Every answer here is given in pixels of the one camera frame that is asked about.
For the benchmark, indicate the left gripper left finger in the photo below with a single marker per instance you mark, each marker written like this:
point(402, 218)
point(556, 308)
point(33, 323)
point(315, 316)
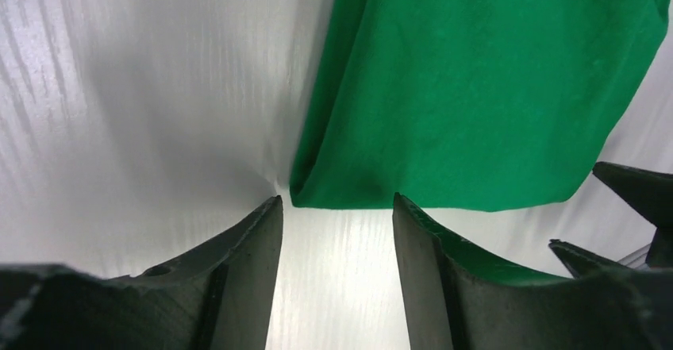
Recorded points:
point(218, 295)

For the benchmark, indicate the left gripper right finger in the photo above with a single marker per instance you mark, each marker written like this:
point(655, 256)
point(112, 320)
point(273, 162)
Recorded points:
point(458, 295)

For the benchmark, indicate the green t shirt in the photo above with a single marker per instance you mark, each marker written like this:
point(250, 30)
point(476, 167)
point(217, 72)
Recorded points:
point(482, 105)

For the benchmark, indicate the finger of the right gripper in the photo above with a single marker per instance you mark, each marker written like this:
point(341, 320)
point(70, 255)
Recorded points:
point(579, 261)
point(648, 192)

